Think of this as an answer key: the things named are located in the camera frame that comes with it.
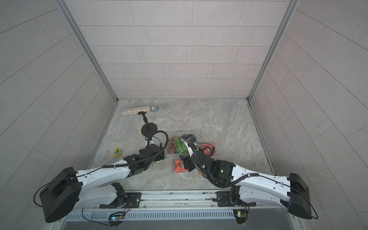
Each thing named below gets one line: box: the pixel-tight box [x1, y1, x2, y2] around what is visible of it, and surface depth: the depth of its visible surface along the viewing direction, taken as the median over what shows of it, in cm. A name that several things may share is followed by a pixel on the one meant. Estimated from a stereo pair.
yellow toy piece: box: [113, 147, 123, 158], surface depth 88 cm
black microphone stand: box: [137, 111, 158, 138], surface depth 98 cm
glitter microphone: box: [121, 104, 160, 116], surface depth 83 cm
